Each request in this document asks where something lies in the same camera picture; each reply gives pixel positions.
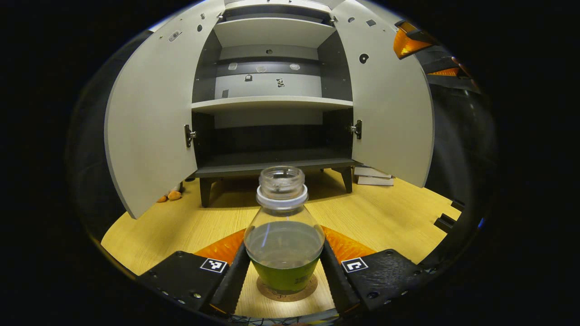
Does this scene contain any black backdrop cloth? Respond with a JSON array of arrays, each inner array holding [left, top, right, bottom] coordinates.
[[66, 31, 155, 240], [425, 84, 497, 268]]

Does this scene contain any black bracket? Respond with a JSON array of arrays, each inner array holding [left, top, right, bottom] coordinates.
[[434, 214, 454, 234]]

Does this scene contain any round cork coaster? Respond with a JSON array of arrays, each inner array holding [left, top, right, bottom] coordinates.
[[256, 272, 319, 303]]

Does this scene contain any stack of books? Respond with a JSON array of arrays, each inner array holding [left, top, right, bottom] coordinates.
[[353, 165, 394, 187]]

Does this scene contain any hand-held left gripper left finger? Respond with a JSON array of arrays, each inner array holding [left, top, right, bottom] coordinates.
[[137, 229, 252, 316]]

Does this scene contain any white and grey cabinet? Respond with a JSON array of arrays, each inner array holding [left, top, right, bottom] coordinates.
[[190, 0, 363, 209]]

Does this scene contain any clear green-label bottle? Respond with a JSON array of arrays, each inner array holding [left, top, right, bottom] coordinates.
[[244, 166, 326, 292]]

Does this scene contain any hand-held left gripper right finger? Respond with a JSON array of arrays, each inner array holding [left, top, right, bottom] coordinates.
[[320, 225, 429, 316]]

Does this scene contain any plush penguin toy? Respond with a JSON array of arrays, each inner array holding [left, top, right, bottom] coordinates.
[[156, 182, 183, 203]]

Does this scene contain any white cabinet drawer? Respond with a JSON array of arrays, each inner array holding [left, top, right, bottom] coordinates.
[[224, 0, 334, 13]]

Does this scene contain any white cabinet door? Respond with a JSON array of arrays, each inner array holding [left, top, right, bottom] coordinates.
[[332, 0, 435, 188], [104, 0, 226, 220]]

